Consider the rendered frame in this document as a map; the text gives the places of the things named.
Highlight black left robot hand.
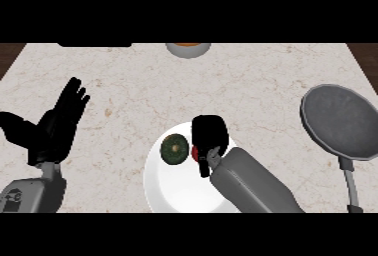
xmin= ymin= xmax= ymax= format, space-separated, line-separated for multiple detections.
xmin=0 ymin=76 xmax=91 ymax=167

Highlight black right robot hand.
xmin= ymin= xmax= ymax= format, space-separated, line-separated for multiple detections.
xmin=190 ymin=114 xmax=230 ymax=179

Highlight white plate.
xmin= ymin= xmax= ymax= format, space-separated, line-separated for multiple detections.
xmin=142 ymin=121 xmax=243 ymax=214

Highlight dark grey frying pan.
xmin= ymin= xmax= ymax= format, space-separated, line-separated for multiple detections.
xmin=298 ymin=83 xmax=378 ymax=214

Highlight green round vegetable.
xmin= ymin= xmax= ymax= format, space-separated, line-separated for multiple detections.
xmin=159 ymin=133 xmax=190 ymax=166

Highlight grey bowl with orange content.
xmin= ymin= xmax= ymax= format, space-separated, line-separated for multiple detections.
xmin=164 ymin=42 xmax=212 ymax=59

